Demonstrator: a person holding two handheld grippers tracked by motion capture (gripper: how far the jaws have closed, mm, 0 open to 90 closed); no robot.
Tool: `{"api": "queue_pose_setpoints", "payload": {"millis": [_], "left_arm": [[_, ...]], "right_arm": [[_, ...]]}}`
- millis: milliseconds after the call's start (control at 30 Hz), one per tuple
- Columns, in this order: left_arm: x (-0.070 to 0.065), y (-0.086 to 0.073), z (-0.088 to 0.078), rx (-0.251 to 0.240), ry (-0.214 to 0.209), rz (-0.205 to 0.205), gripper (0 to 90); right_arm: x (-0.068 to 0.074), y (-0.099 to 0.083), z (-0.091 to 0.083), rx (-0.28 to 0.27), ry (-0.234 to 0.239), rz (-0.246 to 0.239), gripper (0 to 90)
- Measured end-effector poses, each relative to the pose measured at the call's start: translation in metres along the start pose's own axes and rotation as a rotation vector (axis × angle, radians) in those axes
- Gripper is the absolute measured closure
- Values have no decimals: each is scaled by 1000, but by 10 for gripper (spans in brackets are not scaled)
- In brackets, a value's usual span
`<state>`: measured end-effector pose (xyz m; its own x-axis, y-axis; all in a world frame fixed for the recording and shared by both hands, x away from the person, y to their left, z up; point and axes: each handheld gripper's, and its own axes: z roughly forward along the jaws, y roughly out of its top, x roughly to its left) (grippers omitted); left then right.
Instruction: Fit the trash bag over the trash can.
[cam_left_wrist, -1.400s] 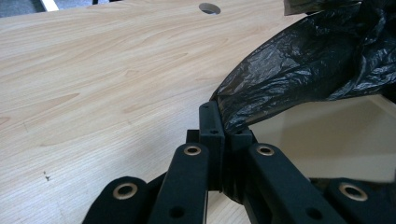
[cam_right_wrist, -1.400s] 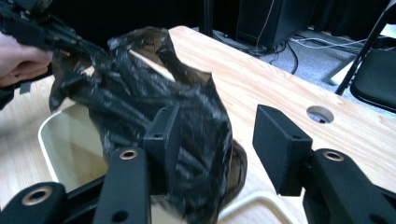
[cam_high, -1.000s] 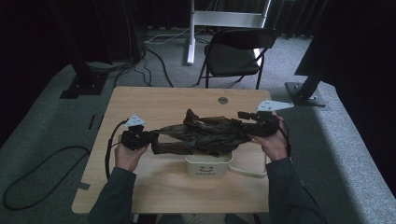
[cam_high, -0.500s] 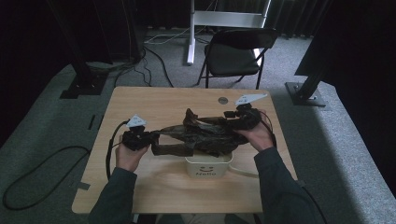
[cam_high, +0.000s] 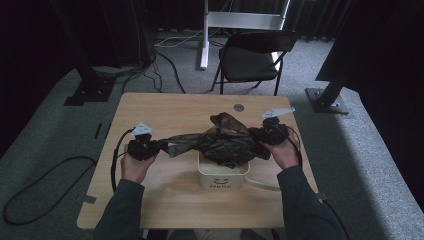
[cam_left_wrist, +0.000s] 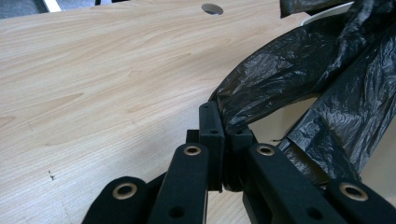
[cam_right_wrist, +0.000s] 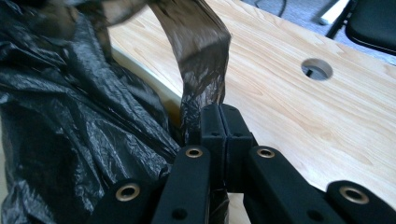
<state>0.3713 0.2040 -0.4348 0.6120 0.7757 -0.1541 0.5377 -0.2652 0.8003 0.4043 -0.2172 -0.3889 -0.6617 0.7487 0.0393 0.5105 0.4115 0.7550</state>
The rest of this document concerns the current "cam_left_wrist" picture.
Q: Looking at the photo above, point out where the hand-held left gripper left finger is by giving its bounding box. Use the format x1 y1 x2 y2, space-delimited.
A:
186 100 226 192

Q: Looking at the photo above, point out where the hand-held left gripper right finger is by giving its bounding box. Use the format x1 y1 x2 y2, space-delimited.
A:
223 126 260 192

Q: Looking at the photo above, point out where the black plastic garbage bag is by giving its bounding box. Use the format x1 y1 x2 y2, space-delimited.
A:
208 0 396 189

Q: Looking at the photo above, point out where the cream plastic bin with handle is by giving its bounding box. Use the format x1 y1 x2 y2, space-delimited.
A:
248 1 396 209

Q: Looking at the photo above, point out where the grey round table grommet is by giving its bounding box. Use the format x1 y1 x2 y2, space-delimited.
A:
201 3 225 16

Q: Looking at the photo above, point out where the white metal stand frame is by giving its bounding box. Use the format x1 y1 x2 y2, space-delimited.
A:
41 0 63 14

